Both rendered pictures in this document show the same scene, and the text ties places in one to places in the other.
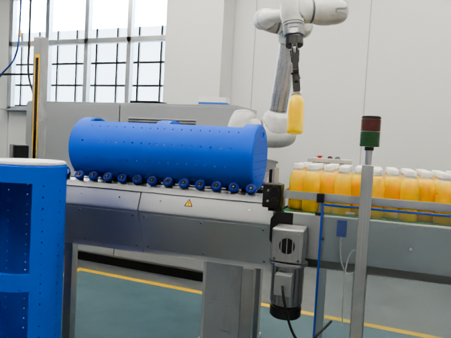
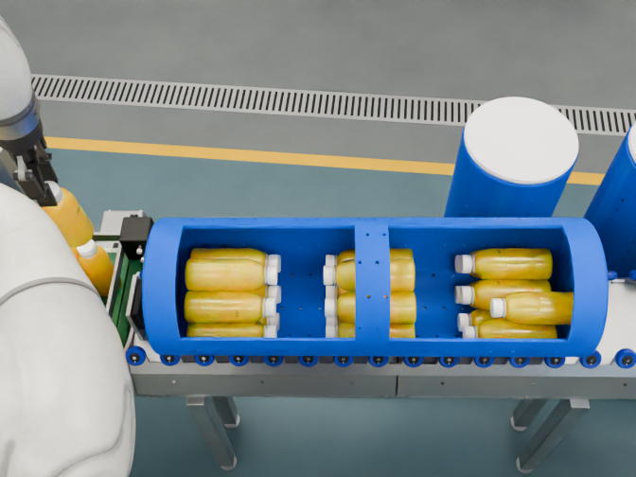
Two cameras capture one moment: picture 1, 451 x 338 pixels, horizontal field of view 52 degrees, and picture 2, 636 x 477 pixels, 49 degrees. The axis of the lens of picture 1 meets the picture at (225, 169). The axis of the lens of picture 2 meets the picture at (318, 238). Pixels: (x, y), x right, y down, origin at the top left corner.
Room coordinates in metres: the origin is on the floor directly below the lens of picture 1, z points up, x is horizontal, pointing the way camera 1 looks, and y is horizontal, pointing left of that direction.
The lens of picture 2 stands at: (2.78, 0.00, 2.37)
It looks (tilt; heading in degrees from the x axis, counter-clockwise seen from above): 57 degrees down; 166
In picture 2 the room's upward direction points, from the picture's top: 3 degrees counter-clockwise
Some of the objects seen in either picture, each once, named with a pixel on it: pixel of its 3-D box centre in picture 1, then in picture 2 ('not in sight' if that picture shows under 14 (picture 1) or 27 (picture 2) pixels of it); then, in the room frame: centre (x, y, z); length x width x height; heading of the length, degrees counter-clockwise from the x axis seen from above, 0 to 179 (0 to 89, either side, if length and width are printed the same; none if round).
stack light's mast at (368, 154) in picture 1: (369, 140); not in sight; (1.52, -0.47, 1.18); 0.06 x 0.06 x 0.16
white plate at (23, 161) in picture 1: (29, 161); (521, 138); (1.82, 0.77, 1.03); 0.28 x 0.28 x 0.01
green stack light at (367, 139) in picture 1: (370, 139); not in sight; (1.52, -0.47, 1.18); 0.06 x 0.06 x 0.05
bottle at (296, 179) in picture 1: (297, 188); (97, 268); (1.84, -0.29, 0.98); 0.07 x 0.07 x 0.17
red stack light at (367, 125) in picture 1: (370, 125); not in sight; (1.52, -0.47, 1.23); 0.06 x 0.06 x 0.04
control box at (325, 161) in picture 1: (329, 168); not in sight; (2.20, -0.49, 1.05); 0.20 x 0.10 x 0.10; 73
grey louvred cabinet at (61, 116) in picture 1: (132, 184); not in sight; (4.27, 0.85, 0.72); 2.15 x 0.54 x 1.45; 67
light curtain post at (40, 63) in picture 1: (36, 182); not in sight; (2.74, 1.11, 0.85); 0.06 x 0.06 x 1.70; 73
